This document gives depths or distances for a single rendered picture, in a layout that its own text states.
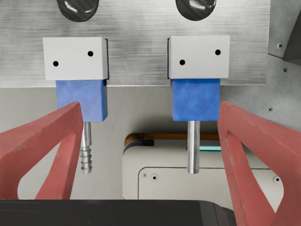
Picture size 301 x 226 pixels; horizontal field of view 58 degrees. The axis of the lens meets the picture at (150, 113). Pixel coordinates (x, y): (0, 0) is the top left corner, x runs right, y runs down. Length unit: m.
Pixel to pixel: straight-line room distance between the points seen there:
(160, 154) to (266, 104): 0.59
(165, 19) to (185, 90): 0.07
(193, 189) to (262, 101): 0.63
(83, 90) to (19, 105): 1.00
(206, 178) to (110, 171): 0.46
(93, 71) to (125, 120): 0.91
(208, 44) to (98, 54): 0.09
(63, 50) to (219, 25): 0.14
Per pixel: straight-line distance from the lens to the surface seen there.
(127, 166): 0.91
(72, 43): 0.25
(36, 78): 0.28
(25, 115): 1.25
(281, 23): 0.35
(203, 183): 0.93
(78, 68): 0.24
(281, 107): 0.36
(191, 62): 0.24
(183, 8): 0.27
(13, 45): 0.29
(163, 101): 1.13
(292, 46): 0.34
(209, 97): 0.26
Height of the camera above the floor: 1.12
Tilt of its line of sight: 80 degrees down
